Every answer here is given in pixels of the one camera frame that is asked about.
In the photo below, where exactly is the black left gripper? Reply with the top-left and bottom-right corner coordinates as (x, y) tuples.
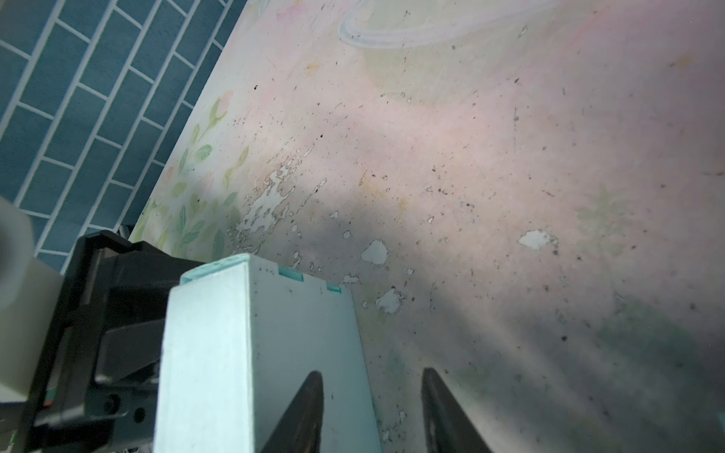
(11, 230), (198, 452)

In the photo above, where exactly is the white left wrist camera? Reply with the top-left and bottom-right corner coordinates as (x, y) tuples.
(1, 199), (63, 403)

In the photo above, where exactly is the light blue paper box sheet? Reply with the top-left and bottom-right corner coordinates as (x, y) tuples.
(153, 254), (381, 452)

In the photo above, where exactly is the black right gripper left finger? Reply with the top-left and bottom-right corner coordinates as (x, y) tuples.
(262, 371), (325, 453)

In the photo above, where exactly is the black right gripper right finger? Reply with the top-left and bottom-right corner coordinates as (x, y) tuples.
(421, 367), (492, 453)

